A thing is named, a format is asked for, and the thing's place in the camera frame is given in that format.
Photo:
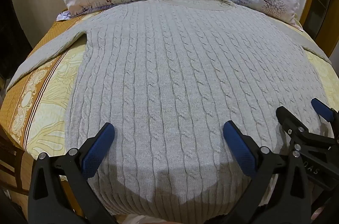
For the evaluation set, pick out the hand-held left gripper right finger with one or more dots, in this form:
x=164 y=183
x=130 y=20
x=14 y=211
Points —
x=238 y=149

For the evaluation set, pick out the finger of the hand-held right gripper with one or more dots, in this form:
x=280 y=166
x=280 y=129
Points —
x=321 y=108
x=286 y=118

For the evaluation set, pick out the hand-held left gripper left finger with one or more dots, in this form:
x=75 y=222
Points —
x=98 y=149

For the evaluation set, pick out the yellow patterned bedspread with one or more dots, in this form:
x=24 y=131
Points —
x=45 y=96

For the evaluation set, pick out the brown wooden furniture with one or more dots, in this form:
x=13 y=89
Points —
x=10 y=152

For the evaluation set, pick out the wooden shelf unit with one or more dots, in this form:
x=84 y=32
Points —
x=327 y=6

